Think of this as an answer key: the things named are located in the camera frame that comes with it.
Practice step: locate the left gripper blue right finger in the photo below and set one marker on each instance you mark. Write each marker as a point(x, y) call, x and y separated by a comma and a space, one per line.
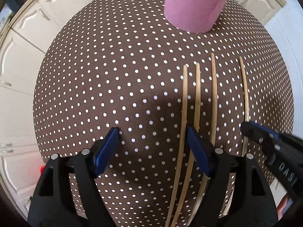
point(202, 150)

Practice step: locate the lower kitchen cabinets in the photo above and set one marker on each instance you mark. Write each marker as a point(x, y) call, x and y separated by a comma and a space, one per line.
point(23, 49)

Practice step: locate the pink paper cup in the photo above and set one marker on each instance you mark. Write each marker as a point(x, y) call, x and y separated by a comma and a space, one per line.
point(195, 16)

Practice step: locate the brown polka dot tablecloth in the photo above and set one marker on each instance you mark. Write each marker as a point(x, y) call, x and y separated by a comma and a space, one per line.
point(119, 63)

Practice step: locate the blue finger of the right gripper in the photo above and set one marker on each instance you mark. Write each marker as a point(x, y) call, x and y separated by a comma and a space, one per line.
point(270, 143)
point(253, 131)

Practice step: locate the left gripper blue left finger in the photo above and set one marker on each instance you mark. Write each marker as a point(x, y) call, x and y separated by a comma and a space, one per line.
point(104, 149)

